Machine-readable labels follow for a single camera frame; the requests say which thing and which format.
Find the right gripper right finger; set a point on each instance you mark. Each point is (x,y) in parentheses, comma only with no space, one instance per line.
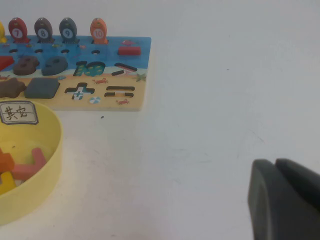
(302,177)

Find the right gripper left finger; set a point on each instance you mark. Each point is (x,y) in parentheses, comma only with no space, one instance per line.
(280,207)

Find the ocean-print wooden puzzle board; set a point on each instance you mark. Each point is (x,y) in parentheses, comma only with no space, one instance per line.
(135,82)

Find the yellow plastic bowl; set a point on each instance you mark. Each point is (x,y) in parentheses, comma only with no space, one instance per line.
(53,140)

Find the red wooden minus bar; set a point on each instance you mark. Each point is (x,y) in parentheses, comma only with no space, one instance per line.
(129,50)

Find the pink wooden greater-than sign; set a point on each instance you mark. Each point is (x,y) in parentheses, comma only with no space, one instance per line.
(37,157)

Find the orange wooden fish ten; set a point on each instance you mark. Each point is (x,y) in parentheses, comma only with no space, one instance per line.
(98,31)

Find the grey wooden number nine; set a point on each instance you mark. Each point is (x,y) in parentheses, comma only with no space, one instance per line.
(53,66)

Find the grey wooden square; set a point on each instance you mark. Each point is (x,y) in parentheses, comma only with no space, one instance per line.
(41,88)

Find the grey wooden fish nine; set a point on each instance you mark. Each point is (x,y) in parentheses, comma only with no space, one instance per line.
(67,31)

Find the orange wooden plus sign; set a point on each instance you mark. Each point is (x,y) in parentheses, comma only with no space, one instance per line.
(5,160)

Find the brown wooden number eight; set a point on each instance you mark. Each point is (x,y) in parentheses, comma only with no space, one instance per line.
(25,66)

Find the brown wooden star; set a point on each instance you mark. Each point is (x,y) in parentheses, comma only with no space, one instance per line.
(11,87)

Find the brown wooden fish eight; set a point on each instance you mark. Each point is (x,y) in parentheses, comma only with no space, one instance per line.
(43,31)

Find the red wooden number seven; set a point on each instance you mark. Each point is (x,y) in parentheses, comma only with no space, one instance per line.
(5,62)

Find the red wooden fish seven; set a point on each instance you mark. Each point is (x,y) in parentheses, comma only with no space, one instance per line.
(17,31)

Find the yellow wooden fish six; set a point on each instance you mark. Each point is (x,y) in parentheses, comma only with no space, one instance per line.
(1,31)

